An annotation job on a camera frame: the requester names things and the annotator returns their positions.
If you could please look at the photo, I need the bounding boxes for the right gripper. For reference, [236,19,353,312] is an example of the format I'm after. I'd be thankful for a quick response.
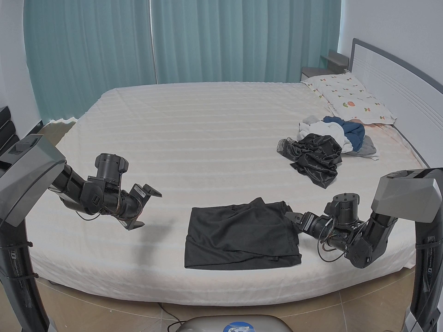
[300,212,329,238]

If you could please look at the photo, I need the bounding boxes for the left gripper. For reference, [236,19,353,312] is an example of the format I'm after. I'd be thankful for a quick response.
[116,184,163,231]

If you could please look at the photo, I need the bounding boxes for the black T-shirt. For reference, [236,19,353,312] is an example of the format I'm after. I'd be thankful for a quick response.
[183,197,302,270]

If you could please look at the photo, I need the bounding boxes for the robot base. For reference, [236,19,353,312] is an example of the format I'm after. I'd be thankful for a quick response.
[178,315,289,332]

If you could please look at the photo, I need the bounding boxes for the bed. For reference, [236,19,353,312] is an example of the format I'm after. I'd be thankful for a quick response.
[26,38,443,305]

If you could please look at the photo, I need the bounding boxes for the black satin garment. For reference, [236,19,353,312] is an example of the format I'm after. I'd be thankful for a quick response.
[277,133,343,189]

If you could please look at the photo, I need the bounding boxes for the white garment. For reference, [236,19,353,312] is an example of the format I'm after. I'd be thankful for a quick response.
[298,121,353,153]

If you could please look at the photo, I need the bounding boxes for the dark blue garment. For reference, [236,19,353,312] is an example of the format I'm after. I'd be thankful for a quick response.
[323,116,366,151]

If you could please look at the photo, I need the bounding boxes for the white printed pillow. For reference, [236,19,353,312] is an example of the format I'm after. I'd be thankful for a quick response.
[300,73,397,125]

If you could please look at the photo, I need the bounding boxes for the grey bedside table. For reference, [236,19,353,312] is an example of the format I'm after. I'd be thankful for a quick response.
[301,50,350,81]

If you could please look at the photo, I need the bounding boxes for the black chest of drawers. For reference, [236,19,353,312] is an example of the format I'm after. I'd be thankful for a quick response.
[0,107,19,151]

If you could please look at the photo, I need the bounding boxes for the blue-green curtain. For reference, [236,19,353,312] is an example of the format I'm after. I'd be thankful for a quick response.
[150,0,343,83]
[24,0,157,124]

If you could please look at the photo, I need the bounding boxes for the black cable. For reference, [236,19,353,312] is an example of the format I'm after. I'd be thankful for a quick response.
[157,302,186,332]
[317,239,347,263]

